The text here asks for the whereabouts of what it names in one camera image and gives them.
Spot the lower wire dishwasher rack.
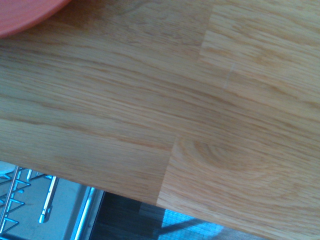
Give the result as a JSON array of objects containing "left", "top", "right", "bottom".
[{"left": 0, "top": 163, "right": 61, "bottom": 235}]

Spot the grey dishwasher door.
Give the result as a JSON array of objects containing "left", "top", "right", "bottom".
[{"left": 0, "top": 159, "right": 106, "bottom": 240}]

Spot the red round plate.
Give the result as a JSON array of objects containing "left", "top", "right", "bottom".
[{"left": 0, "top": 0, "right": 70, "bottom": 39}]

